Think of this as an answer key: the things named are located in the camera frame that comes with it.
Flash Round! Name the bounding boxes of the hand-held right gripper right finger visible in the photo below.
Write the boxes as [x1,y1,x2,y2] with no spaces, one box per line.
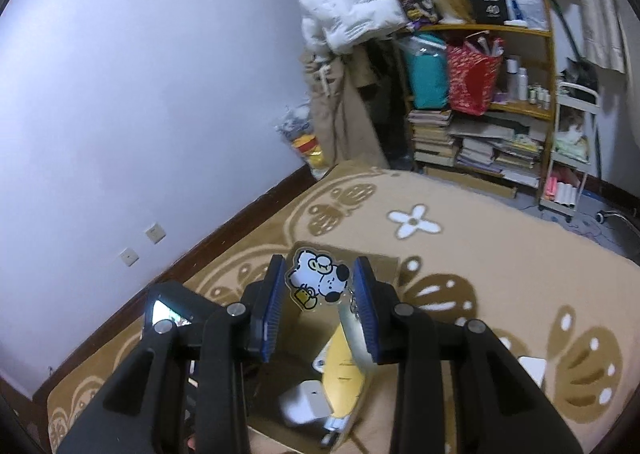
[354,256,583,454]

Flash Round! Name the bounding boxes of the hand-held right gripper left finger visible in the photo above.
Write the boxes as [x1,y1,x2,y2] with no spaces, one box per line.
[57,255,288,454]

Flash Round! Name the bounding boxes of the printed cardboard box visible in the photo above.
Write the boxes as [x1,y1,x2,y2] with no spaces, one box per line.
[185,246,401,454]

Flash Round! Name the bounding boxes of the cartoon dog acrylic keychain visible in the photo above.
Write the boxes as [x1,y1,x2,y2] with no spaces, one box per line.
[285,246,375,371]

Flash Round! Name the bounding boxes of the white charger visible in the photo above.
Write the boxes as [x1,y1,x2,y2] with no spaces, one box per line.
[279,380,333,427]

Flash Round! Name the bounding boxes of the clear plastic bag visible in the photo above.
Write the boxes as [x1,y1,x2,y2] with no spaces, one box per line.
[275,104,326,179]

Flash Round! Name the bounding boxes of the small stack of books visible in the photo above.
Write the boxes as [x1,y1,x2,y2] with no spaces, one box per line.
[407,108,458,169]

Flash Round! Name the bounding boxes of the khaki trousers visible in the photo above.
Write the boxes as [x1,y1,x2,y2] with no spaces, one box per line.
[302,51,391,169]

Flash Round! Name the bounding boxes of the large stack of books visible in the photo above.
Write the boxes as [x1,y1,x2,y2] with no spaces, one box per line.
[450,116,546,187]

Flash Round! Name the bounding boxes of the white metal cart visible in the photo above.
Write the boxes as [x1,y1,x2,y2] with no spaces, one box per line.
[539,81,601,219]

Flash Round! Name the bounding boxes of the teal bag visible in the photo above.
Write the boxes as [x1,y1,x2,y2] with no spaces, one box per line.
[402,34,450,109]

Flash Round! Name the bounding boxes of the red patterned bag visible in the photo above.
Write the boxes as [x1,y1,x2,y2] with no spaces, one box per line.
[446,36,503,116]

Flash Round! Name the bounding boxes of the pale green packet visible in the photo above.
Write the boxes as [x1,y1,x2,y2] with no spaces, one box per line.
[552,136,591,162]

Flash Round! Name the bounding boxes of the wooden shelf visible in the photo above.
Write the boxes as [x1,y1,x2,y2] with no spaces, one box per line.
[390,0,556,199]

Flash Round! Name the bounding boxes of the black bag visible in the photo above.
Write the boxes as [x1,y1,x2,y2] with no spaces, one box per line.
[565,58,598,102]

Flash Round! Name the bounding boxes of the black box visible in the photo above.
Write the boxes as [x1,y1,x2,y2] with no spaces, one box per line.
[467,0,510,25]

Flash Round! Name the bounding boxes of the white curtain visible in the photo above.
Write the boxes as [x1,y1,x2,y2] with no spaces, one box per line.
[350,0,628,74]

